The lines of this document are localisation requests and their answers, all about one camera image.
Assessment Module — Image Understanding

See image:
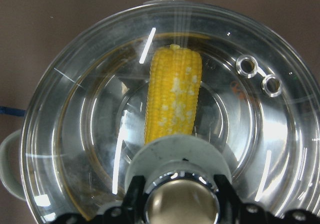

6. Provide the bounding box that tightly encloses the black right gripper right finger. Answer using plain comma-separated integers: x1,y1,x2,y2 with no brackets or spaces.
213,174,240,223

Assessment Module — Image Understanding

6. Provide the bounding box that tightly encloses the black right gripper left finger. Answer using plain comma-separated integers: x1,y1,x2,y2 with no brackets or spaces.
121,175,146,223

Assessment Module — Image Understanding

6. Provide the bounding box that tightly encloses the yellow corn cob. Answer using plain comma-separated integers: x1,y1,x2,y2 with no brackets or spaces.
144,44,203,144

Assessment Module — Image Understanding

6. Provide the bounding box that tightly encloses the glass pot lid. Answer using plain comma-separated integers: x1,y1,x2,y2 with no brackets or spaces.
20,2,320,223

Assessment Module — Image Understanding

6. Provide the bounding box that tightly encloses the white pot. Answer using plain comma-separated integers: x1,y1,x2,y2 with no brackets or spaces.
0,0,320,224

